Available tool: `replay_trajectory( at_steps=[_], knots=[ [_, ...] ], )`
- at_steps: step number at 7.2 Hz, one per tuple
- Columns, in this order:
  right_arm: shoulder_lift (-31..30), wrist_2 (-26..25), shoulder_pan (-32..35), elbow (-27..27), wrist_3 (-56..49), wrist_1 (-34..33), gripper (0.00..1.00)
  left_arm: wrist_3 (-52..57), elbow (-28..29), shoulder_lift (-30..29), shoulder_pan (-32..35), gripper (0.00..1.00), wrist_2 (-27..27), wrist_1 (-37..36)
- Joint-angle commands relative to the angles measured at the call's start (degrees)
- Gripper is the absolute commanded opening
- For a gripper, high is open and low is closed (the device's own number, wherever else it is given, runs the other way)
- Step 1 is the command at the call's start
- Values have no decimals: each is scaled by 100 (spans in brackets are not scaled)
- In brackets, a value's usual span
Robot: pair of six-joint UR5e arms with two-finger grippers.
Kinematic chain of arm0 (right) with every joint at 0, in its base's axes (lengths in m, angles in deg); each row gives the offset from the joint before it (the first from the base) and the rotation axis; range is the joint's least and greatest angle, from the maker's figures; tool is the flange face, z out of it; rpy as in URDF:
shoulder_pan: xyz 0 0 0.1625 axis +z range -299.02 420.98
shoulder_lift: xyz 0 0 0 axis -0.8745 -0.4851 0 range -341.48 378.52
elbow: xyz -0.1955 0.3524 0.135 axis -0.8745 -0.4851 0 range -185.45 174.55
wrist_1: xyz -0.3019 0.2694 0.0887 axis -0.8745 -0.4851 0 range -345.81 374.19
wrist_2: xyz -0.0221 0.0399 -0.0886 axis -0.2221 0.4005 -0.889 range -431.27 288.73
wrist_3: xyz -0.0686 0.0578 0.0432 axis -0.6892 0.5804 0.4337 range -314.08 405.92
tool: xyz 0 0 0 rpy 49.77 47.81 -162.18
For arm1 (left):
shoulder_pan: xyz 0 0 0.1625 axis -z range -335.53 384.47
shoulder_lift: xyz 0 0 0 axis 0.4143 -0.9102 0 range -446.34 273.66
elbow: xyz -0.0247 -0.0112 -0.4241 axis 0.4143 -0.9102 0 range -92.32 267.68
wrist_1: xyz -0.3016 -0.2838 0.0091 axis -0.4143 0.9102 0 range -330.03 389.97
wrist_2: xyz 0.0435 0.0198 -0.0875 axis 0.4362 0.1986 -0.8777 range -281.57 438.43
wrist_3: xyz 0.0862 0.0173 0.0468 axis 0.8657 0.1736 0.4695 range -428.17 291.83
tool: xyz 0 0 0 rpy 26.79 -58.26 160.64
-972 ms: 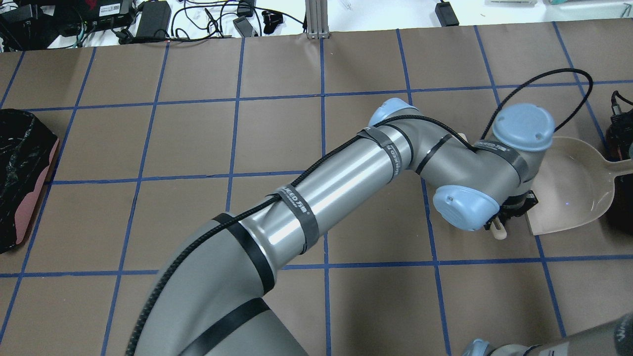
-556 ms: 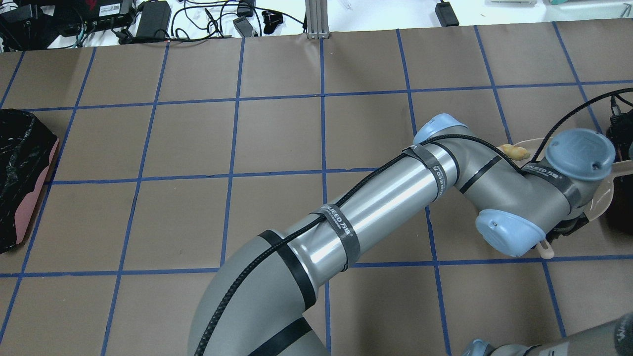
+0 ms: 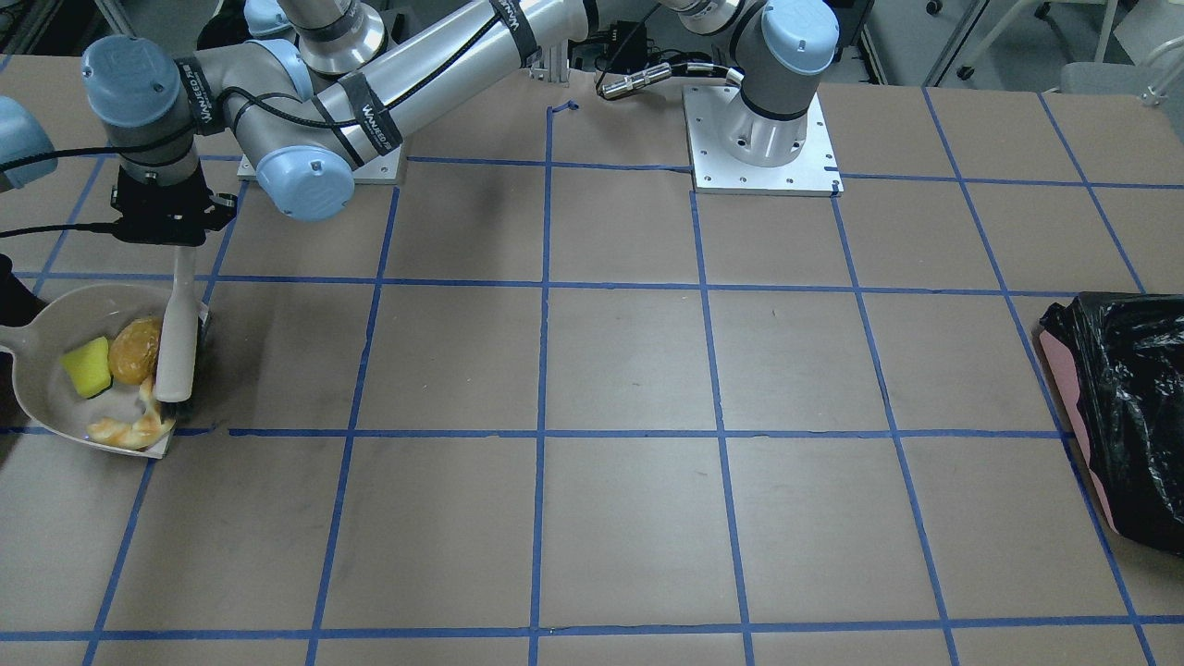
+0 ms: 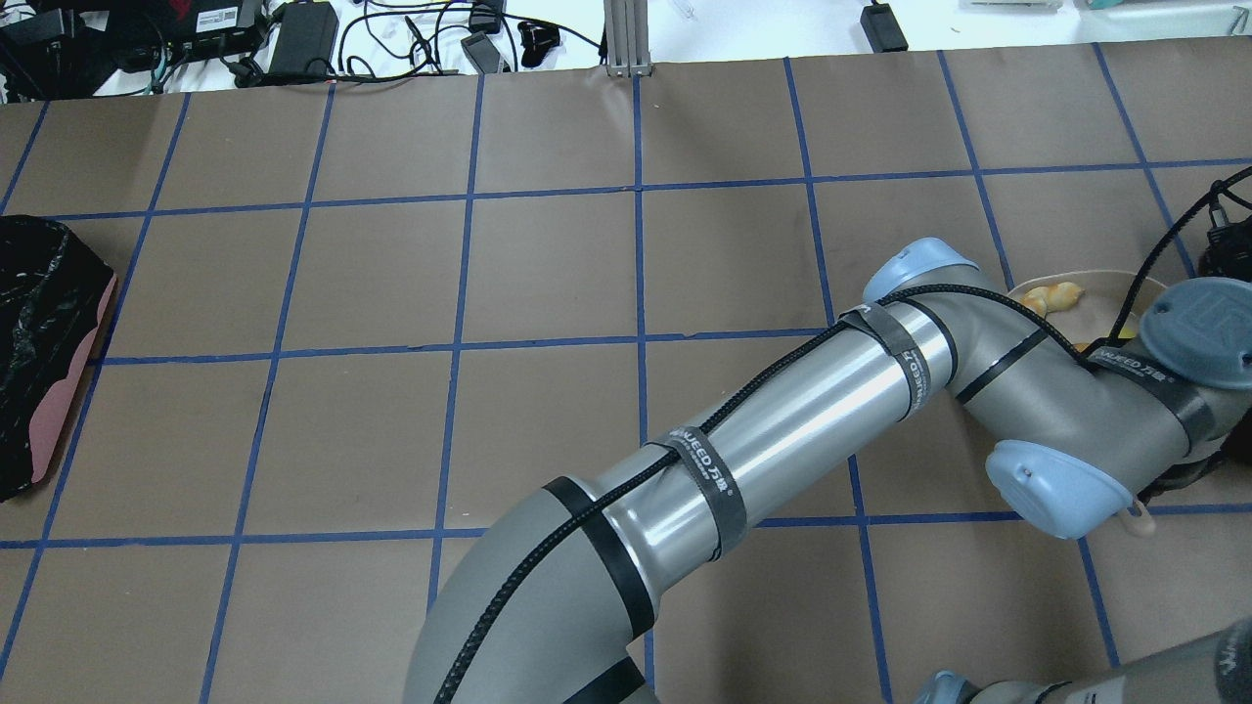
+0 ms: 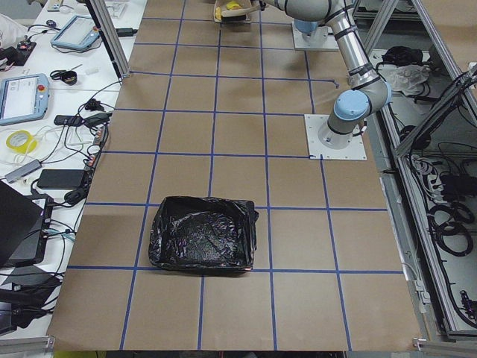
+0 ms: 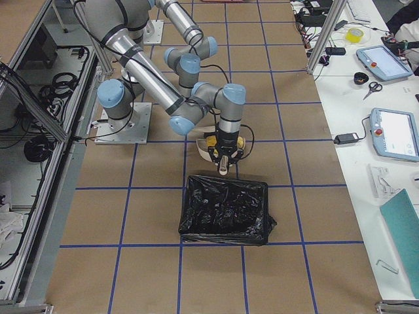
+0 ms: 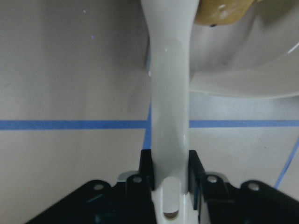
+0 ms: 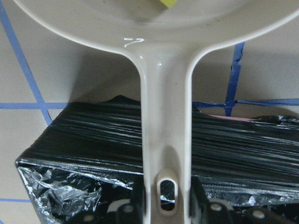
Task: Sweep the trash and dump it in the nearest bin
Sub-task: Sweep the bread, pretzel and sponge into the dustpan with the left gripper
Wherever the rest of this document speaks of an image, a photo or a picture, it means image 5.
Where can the white cloth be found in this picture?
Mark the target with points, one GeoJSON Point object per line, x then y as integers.
{"type": "Point", "coordinates": [408, 79]}

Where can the blue teach pendant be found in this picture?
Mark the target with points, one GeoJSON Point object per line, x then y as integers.
{"type": "Point", "coordinates": [24, 99]}
{"type": "Point", "coordinates": [78, 34]}

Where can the black power adapter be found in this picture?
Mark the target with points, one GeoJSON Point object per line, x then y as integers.
{"type": "Point", "coordinates": [60, 178]}

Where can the white plastic dustpan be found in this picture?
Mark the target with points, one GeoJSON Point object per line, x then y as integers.
{"type": "Point", "coordinates": [242, 15]}

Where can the black handled scissors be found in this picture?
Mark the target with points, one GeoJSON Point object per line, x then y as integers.
{"type": "Point", "coordinates": [55, 75]}

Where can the black laptop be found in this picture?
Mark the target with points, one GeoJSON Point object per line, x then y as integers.
{"type": "Point", "coordinates": [25, 220]}

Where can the yellow tape roll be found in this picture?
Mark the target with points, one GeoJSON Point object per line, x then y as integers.
{"type": "Point", "coordinates": [21, 142]}

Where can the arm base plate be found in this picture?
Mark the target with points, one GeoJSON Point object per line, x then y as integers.
{"type": "Point", "coordinates": [324, 144]}
{"type": "Point", "coordinates": [321, 40]}

